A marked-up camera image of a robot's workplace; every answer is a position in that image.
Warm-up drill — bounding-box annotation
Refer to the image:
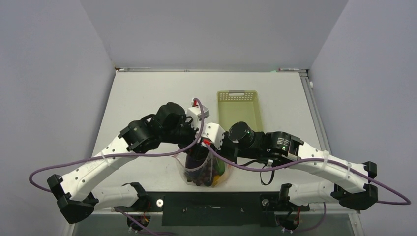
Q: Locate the dark red grapes toy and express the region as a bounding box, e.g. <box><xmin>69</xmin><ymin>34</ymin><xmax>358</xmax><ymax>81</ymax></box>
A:
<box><xmin>186</xmin><ymin>170</ymin><xmax>214</xmax><ymax>187</ymax></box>

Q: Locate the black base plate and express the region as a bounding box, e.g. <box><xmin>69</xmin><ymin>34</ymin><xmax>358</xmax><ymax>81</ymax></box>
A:
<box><xmin>120</xmin><ymin>192</ymin><xmax>310</xmax><ymax>227</ymax></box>

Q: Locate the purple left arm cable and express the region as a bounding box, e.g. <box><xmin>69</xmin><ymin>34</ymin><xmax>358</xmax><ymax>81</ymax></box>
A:
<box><xmin>29</xmin><ymin>98</ymin><xmax>205</xmax><ymax>193</ymax></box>

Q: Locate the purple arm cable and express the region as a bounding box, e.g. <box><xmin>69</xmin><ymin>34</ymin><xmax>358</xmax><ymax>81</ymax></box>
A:
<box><xmin>203</xmin><ymin>142</ymin><xmax>412</xmax><ymax>206</ymax></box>
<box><xmin>29</xmin><ymin>98</ymin><xmax>205</xmax><ymax>193</ymax></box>

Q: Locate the clear zip top bag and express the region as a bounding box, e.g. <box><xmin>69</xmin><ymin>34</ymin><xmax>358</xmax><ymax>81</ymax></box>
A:
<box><xmin>172</xmin><ymin>147</ymin><xmax>231</xmax><ymax>187</ymax></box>

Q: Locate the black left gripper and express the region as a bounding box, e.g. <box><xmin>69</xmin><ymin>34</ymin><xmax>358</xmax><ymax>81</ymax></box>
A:
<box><xmin>160</xmin><ymin>115</ymin><xmax>210</xmax><ymax>160</ymax></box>

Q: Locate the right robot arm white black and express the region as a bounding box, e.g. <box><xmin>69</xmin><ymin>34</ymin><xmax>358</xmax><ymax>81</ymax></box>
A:
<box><xmin>217</xmin><ymin>121</ymin><xmax>379</xmax><ymax>210</ymax></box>

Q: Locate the beige plastic basket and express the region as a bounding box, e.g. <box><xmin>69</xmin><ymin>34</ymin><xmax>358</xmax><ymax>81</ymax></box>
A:
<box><xmin>217</xmin><ymin>90</ymin><xmax>264</xmax><ymax>132</ymax></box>

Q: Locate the purple eggplant toy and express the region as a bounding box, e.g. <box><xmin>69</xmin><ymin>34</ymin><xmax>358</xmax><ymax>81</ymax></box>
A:
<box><xmin>185</xmin><ymin>149</ymin><xmax>209</xmax><ymax>171</ymax></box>

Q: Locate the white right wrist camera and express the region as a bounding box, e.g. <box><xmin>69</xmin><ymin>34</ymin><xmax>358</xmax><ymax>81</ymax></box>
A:
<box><xmin>201</xmin><ymin>122</ymin><xmax>226</xmax><ymax>150</ymax></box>

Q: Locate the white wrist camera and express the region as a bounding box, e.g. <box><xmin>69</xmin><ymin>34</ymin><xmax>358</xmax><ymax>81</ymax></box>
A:
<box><xmin>201</xmin><ymin>122</ymin><xmax>226</xmax><ymax>150</ymax></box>
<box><xmin>186</xmin><ymin>98</ymin><xmax>210</xmax><ymax>132</ymax></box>

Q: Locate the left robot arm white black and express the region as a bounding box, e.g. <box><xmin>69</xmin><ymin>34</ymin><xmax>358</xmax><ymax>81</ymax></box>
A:
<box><xmin>47</xmin><ymin>100</ymin><xmax>209</xmax><ymax>224</ymax></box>

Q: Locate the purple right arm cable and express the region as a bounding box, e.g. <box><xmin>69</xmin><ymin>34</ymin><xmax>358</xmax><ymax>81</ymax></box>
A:
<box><xmin>203</xmin><ymin>142</ymin><xmax>412</xmax><ymax>206</ymax></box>

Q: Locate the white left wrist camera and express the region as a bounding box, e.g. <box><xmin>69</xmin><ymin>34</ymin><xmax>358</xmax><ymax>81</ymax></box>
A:
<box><xmin>186</xmin><ymin>98</ymin><xmax>210</xmax><ymax>132</ymax></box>

